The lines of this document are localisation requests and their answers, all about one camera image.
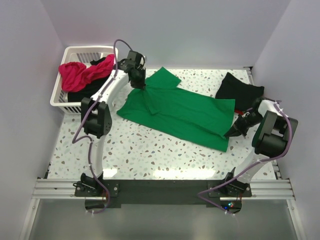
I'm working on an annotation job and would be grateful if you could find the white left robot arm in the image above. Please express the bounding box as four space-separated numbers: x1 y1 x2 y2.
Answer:
80 50 146 196

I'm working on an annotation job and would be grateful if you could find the aluminium front rail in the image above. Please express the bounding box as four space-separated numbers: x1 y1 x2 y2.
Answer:
31 179 296 200

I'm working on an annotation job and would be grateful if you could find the black t-shirt in basket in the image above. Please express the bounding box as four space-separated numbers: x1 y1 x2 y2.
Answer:
67 57 110 102

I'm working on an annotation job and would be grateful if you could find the white plastic laundry basket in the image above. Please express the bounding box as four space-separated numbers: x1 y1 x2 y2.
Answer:
50 45 119 115

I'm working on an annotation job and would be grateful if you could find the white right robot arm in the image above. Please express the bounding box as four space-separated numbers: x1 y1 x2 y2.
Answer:
222 97 299 197

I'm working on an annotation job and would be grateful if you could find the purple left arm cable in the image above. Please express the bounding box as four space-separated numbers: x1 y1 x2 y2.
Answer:
72 39 133 215

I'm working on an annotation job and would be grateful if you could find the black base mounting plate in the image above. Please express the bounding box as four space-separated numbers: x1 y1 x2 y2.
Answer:
73 179 252 213

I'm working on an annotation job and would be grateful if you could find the green t-shirt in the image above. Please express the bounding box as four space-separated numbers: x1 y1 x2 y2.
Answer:
117 67 235 152

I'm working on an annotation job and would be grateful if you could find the red folded t-shirt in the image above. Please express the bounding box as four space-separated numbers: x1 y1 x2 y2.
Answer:
234 109 248 115

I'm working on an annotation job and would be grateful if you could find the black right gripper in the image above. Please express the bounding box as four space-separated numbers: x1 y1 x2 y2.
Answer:
224 111 263 138

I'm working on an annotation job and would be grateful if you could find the pink t-shirt in basket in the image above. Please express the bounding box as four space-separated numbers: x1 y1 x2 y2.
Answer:
58 54 115 92

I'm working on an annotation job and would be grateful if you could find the black folded t-shirt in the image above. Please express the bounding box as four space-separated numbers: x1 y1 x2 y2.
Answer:
215 72 265 112

